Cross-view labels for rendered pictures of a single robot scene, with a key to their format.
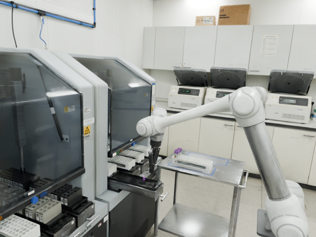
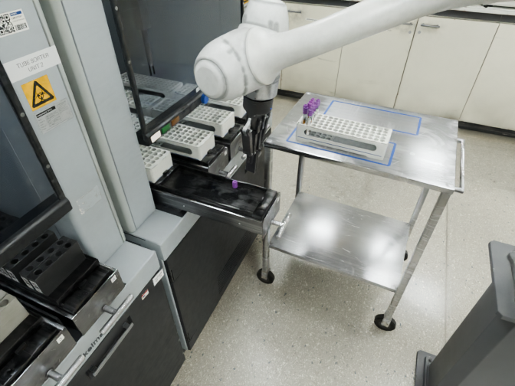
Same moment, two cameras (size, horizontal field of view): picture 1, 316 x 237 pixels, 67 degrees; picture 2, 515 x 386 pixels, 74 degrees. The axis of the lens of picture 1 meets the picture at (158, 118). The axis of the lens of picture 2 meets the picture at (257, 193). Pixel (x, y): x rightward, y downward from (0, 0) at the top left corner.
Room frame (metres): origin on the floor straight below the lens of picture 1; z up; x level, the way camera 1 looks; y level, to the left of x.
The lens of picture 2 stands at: (0.71, 0.00, 1.45)
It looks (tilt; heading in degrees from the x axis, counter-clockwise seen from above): 41 degrees down; 1
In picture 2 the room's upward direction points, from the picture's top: straight up
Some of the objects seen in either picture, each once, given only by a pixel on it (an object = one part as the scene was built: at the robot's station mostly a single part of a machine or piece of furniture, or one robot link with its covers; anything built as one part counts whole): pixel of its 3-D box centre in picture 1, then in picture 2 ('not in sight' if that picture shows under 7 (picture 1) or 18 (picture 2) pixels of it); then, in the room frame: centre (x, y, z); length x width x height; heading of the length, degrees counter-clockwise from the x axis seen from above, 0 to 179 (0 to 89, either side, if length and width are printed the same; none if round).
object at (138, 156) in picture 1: (125, 154); (193, 118); (1.85, 0.25, 0.83); 0.30 x 0.10 x 0.06; 67
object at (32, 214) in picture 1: (40, 208); not in sight; (1.05, 0.55, 0.85); 0.12 x 0.02 x 0.06; 157
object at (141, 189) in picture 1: (116, 179); (175, 184); (1.53, 0.26, 0.78); 0.73 x 0.14 x 0.09; 67
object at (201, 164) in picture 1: (191, 162); (342, 134); (1.72, -0.27, 0.85); 0.30 x 0.10 x 0.06; 65
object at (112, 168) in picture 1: (95, 166); (123, 157); (1.60, 0.43, 0.83); 0.30 x 0.10 x 0.06; 67
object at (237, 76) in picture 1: (226, 90); not in sight; (3.80, -1.05, 1.24); 0.62 x 0.56 x 0.69; 158
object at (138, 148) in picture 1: (134, 149); (213, 101); (2.00, 0.19, 0.83); 0.30 x 0.10 x 0.06; 67
